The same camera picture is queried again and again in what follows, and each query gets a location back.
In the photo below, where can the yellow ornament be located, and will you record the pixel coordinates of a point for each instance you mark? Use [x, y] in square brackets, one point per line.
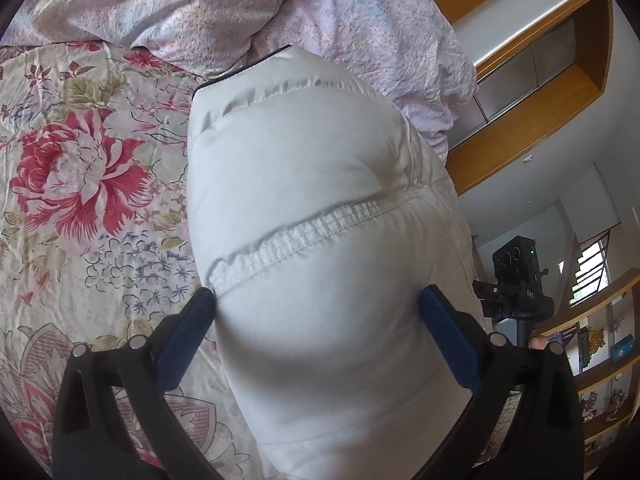
[594, 342]

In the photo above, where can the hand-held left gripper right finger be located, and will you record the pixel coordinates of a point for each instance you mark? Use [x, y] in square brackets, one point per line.
[447, 340]

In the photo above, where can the wooden display shelf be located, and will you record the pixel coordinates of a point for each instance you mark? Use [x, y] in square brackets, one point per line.
[615, 380]

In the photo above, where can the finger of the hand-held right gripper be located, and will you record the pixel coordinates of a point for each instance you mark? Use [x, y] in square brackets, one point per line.
[486, 297]

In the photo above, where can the pale floral pillows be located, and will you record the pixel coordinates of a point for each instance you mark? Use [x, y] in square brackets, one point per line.
[350, 15]

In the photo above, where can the person's right hand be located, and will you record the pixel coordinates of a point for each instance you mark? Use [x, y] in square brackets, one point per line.
[538, 343]

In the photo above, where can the metal stair railing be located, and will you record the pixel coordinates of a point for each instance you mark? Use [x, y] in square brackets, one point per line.
[595, 265]

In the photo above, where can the floral bed sheet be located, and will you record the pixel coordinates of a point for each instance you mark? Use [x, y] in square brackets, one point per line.
[75, 185]

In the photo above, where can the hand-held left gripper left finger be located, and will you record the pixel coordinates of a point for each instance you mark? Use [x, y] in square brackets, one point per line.
[192, 325]

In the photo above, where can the blue box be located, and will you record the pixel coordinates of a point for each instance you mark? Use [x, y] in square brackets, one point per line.
[624, 350]

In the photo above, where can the white puffer jacket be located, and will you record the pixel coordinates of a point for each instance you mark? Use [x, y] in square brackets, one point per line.
[300, 185]

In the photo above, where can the wooden wall shelf unit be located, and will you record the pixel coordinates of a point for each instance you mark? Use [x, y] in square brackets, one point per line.
[540, 105]

